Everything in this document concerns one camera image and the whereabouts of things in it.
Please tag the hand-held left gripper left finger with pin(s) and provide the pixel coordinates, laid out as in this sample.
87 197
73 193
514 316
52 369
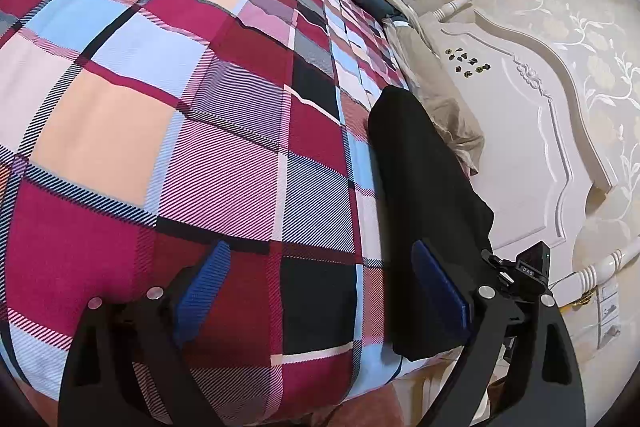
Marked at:
202 294

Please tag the group of small dark stickers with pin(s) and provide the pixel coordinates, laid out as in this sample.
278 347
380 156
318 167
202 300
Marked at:
465 62

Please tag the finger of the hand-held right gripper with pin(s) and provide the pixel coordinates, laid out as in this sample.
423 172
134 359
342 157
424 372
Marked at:
497 264

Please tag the black pants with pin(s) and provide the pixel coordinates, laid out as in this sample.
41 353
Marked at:
420 167

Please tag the plaid bed sheet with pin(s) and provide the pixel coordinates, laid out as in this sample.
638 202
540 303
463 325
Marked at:
150 132

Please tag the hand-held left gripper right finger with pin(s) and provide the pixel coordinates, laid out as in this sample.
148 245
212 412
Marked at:
440 287

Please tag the white carved headboard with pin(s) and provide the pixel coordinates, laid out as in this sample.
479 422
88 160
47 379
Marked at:
520 147

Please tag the beige pillow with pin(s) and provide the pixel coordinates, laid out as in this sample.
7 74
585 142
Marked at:
455 122

